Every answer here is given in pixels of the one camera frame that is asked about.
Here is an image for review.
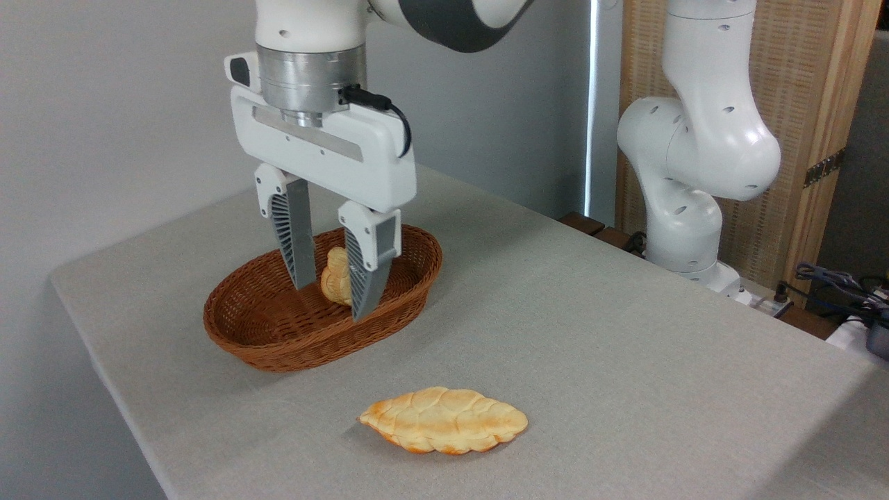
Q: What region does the black metal hinge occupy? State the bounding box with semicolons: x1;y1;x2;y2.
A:
804;148;847;189

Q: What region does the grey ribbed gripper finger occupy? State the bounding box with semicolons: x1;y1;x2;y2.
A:
254;163;318;292
337;201;404;324

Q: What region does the small round bread piece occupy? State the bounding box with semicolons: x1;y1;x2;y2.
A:
319;247;354;307

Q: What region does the bundle of dark cables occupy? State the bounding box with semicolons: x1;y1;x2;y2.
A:
794;262;889;327

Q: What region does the brown oval wicker basket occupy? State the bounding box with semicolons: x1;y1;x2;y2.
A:
203;223;443;373

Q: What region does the long braided bread loaf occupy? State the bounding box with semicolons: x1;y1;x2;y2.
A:
358;386;529;456

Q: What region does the wooden woven screen panel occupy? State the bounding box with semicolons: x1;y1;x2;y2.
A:
615;0;883;308

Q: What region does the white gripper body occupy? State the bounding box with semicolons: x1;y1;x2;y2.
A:
230;85;418;214

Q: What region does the grey tablecloth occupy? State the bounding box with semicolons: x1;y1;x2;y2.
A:
49;163;889;500

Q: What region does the black gripper cable with plug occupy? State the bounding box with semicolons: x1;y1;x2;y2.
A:
340;84;413;159

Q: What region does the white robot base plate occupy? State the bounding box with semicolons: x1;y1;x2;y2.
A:
735;276;794;318

